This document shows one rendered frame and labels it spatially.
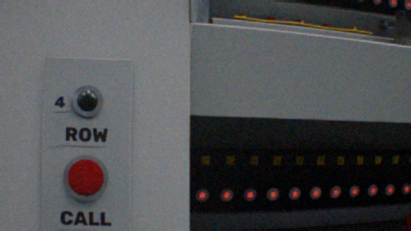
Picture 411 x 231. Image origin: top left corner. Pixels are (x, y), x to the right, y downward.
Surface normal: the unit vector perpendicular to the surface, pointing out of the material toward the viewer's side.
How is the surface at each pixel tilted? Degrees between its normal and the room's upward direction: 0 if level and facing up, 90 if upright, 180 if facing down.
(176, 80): 90
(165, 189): 90
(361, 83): 107
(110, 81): 90
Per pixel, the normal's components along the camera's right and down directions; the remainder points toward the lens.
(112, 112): 0.24, -0.14
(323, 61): 0.22, 0.15
